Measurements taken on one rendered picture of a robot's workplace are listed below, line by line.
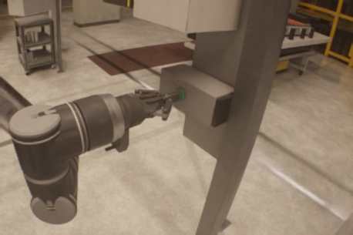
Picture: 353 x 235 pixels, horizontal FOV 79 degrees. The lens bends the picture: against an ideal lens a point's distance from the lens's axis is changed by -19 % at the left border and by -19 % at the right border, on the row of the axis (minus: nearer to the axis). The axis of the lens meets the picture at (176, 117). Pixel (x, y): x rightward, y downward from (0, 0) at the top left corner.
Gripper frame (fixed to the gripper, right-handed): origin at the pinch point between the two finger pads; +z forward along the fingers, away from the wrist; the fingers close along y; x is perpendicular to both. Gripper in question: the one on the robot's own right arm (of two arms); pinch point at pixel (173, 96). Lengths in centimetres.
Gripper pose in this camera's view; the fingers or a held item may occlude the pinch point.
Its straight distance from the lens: 64.7
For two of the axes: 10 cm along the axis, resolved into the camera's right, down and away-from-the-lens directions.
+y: -6.5, -4.5, 6.1
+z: 7.5, -2.8, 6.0
